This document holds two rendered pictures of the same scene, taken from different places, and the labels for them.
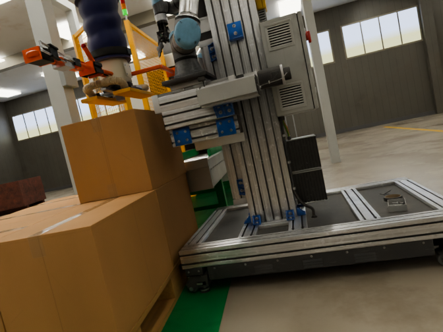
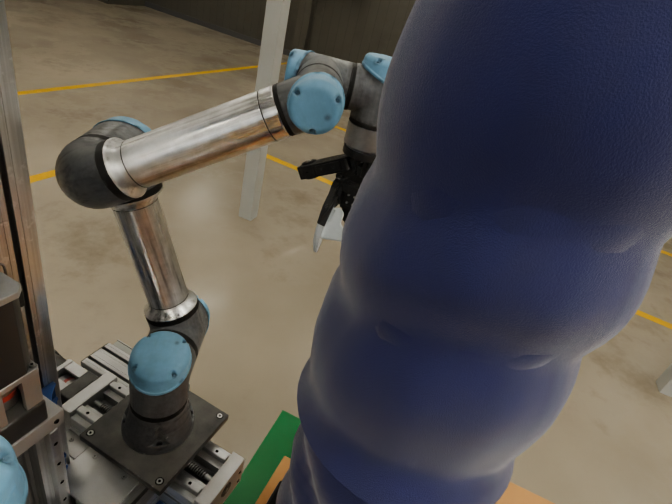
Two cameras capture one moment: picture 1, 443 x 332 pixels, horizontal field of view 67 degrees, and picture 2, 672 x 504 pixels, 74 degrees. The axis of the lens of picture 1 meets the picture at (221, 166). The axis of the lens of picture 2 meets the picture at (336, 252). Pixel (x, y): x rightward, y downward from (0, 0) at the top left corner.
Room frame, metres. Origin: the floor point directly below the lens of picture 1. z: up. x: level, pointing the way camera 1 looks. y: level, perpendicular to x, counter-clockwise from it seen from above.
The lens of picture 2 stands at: (2.29, 0.39, 1.98)
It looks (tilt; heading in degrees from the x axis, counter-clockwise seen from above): 32 degrees down; 184
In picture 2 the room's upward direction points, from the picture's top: 15 degrees clockwise
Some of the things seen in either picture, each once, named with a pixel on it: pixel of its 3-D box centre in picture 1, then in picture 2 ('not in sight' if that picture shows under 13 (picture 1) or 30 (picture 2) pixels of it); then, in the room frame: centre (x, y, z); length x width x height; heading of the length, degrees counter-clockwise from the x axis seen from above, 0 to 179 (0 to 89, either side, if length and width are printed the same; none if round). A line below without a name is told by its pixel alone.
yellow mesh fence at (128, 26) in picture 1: (165, 121); not in sight; (4.11, 0.55, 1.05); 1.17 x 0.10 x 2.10; 171
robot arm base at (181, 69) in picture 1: (188, 68); (158, 409); (1.70, 0.06, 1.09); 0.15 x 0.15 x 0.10
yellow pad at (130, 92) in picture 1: (134, 91); not in sight; (1.92, 0.39, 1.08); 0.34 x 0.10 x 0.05; 168
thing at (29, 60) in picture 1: (39, 56); not in sight; (1.35, 0.61, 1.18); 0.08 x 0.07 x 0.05; 168
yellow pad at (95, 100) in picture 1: (105, 99); not in sight; (1.96, 0.57, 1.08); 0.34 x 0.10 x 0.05; 168
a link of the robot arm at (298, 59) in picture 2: not in sight; (319, 81); (1.54, 0.23, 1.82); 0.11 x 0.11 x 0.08; 12
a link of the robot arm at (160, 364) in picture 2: (182, 45); (161, 371); (1.69, 0.06, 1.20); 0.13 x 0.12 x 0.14; 12
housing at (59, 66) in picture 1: (62, 63); not in sight; (1.48, 0.57, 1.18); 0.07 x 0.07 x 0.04; 78
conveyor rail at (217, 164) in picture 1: (228, 157); not in sight; (3.39, -0.08, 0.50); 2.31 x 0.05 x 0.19; 171
